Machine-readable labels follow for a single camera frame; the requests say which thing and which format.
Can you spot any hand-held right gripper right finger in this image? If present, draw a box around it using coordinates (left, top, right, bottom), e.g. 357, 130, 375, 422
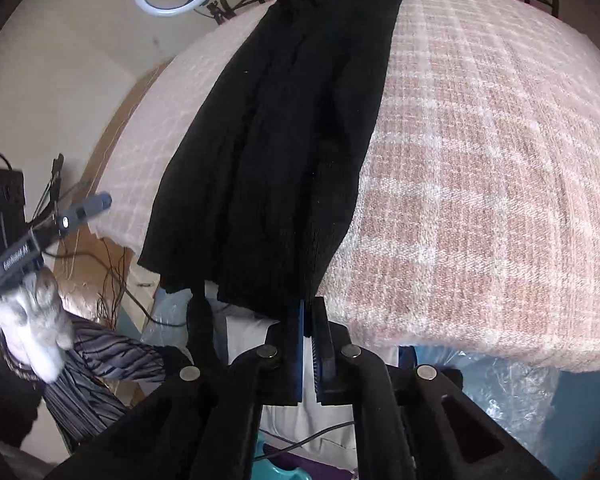
307, 297, 556, 480

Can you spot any pink plaid blanket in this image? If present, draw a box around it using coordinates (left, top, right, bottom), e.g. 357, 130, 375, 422
92, 0, 600, 373

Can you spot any person's striped grey clothing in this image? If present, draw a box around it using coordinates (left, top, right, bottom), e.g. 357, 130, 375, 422
40, 312, 181, 453

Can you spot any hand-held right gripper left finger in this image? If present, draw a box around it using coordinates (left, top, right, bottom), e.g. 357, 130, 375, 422
45, 300, 306, 480

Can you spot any person's left hand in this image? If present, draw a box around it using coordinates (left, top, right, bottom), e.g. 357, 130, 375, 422
0, 267, 76, 383

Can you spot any person's left forearm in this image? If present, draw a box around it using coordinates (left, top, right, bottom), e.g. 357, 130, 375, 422
0, 345, 46, 448

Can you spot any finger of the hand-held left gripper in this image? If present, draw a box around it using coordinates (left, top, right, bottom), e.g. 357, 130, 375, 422
27, 192, 113, 251

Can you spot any black sweater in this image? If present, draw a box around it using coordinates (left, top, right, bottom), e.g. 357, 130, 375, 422
137, 0, 413, 361

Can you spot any teal plastic basin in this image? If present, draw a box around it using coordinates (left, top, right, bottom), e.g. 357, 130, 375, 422
252, 442, 353, 480

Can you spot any clear plastic bag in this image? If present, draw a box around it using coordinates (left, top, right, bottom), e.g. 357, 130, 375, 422
400, 345, 561, 480

